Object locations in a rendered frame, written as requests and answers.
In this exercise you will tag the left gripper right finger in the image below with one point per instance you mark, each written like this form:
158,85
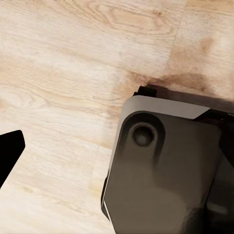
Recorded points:
226,145

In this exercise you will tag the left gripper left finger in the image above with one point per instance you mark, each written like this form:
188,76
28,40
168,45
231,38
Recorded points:
12,145

